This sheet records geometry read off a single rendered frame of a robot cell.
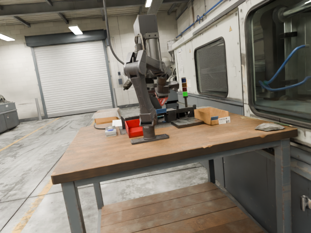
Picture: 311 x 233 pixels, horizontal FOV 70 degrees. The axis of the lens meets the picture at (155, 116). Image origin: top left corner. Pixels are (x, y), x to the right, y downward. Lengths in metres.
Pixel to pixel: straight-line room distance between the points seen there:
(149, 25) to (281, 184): 1.25
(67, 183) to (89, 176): 0.10
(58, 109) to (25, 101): 1.47
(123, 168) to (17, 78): 10.87
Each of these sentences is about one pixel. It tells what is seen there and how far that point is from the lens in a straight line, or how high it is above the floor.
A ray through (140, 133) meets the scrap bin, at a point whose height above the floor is 0.92.
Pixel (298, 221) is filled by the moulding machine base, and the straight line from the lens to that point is 1.53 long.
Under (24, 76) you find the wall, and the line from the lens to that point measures 11.54.
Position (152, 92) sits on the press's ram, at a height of 1.12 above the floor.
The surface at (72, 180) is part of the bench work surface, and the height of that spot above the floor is 0.87.
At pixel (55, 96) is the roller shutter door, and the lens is 11.10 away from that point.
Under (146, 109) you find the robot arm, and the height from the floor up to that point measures 1.07.
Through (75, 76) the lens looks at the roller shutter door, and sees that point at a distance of 10.88.
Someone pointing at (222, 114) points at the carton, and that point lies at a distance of 1.45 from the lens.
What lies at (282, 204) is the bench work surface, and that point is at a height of 0.50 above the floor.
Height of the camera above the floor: 1.22
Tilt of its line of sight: 10 degrees down
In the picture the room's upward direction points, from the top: 7 degrees counter-clockwise
